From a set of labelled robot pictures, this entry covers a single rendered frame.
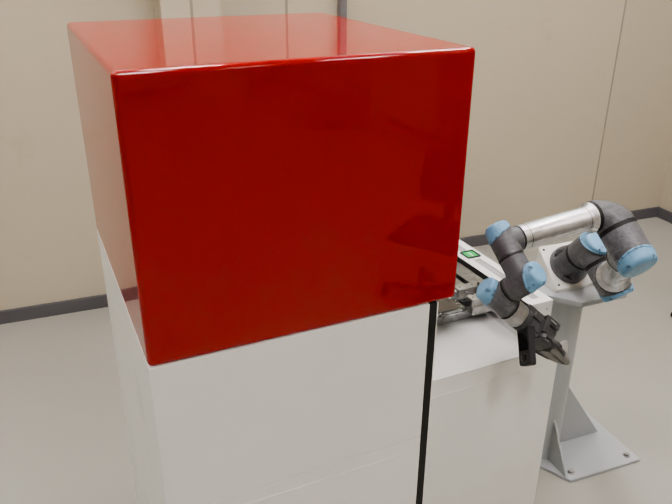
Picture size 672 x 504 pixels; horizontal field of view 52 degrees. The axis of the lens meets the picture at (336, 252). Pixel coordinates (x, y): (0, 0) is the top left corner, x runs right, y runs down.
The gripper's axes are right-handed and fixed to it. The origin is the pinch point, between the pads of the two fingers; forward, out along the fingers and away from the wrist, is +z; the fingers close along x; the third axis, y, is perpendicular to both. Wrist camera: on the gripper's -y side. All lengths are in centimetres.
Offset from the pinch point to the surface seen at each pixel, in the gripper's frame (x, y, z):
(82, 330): 260, 3, -108
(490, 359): 21.0, -1.2, -10.4
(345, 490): 22, -62, -37
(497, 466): 44, -17, 23
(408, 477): 21, -49, -22
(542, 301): 11.0, 22.6, -6.4
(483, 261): 36, 41, -17
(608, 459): 65, 29, 91
